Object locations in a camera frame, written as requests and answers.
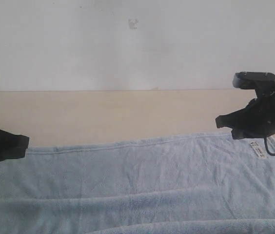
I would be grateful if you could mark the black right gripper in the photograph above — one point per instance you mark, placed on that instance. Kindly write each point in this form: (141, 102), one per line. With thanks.
(257, 120)

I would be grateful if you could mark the light blue fleece towel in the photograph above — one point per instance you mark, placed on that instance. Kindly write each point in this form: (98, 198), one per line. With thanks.
(195, 184)

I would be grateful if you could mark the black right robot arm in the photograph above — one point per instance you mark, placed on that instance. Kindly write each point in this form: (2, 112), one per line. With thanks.
(257, 119)

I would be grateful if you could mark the white towel care label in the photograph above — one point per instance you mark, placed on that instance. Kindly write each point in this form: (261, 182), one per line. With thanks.
(259, 151)

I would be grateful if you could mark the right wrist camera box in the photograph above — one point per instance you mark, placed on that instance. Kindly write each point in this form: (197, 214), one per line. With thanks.
(254, 80)

